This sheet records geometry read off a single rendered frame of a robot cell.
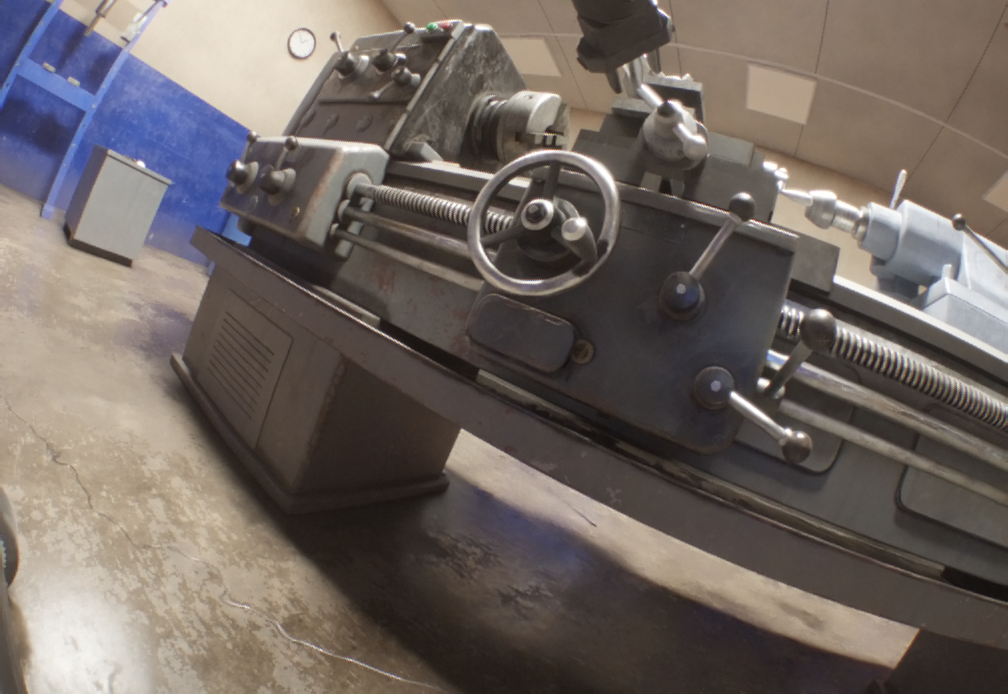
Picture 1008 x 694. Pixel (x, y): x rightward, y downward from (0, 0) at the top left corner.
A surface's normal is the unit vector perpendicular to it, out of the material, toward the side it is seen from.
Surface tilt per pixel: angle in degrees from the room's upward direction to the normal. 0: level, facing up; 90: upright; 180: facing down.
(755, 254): 90
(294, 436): 90
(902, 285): 90
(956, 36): 180
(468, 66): 90
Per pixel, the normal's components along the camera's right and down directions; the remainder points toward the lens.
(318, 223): 0.82, 0.33
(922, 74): -0.40, 0.91
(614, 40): 0.35, 0.85
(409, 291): -0.40, -0.24
